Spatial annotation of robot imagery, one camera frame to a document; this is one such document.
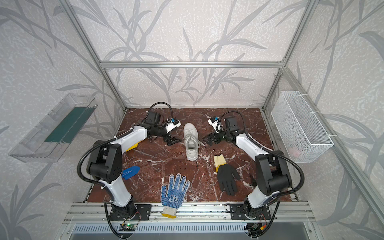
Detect white leather sneaker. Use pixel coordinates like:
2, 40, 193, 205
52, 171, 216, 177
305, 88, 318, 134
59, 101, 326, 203
184, 123, 200, 161

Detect grey-white shoelace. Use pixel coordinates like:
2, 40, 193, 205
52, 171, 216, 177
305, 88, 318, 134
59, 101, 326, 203
184, 134, 207, 150

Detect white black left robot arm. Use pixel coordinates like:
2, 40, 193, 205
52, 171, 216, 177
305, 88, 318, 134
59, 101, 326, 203
77, 111, 181, 209

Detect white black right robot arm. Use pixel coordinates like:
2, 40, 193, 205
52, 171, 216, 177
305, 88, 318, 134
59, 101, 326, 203
204, 116, 305, 210

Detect yellow plastic spatula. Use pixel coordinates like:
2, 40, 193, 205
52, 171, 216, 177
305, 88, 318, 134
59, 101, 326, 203
126, 143, 138, 152

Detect black yellow work glove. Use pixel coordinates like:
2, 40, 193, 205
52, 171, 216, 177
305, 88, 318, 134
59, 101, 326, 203
214, 155, 241, 196

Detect pink object in basket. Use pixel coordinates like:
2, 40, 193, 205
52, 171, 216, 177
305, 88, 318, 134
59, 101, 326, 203
288, 147, 302, 159

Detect blue dotted knit glove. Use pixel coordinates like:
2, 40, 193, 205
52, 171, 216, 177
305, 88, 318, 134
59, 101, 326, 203
161, 173, 191, 219

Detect right wiring connector board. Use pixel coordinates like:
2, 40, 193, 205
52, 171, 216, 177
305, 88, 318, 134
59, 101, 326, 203
244, 223, 267, 234

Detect green lit circuit board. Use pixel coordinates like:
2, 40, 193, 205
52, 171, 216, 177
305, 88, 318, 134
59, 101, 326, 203
118, 223, 138, 232

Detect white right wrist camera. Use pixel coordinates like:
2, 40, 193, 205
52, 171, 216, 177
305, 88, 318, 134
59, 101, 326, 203
208, 117, 223, 133

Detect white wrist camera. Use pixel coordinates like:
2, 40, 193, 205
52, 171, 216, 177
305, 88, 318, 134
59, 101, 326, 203
208, 117, 223, 133
165, 118, 181, 133

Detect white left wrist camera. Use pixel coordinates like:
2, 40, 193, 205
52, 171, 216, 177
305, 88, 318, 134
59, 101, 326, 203
165, 118, 181, 133

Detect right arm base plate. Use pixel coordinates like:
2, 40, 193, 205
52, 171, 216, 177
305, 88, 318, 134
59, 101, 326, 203
228, 203, 272, 220

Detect white wire mesh basket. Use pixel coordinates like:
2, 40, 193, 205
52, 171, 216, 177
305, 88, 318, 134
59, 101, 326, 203
272, 91, 334, 163

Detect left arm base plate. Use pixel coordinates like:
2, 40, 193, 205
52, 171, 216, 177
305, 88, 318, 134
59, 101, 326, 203
109, 204, 152, 221

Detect aluminium frame profiles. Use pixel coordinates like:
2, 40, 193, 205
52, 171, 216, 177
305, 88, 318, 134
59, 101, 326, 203
56, 0, 384, 240

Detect clear plastic wall bin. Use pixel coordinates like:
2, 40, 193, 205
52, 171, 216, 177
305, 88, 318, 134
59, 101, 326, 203
9, 94, 98, 163

